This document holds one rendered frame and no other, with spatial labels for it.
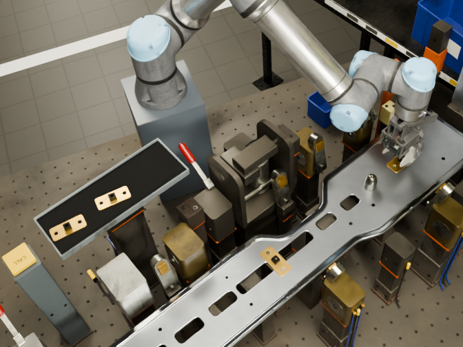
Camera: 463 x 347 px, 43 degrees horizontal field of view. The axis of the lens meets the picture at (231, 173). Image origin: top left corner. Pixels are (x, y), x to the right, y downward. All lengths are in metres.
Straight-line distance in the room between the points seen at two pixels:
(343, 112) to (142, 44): 0.56
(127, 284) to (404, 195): 0.75
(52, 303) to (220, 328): 0.45
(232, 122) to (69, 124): 1.33
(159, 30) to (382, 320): 1.01
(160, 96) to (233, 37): 1.92
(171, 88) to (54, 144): 1.63
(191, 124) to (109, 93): 1.67
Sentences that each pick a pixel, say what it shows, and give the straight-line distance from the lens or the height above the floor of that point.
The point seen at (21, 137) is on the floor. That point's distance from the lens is 3.32.
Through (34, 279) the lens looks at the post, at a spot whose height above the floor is 1.10.
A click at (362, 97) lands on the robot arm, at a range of 1.35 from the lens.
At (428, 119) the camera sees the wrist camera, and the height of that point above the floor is 1.16.
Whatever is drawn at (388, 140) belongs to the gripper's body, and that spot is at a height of 1.14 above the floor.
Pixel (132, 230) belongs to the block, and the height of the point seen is 1.03.
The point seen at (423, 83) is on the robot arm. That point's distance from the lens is 1.39.
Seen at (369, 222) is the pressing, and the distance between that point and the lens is 1.57.
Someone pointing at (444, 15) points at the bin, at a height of 1.04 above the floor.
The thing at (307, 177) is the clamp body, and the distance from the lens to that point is 1.70.
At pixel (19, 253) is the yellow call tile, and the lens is 1.46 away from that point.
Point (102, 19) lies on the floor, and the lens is 3.85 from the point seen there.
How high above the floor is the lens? 2.33
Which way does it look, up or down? 54 degrees down
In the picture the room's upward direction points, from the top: 7 degrees counter-clockwise
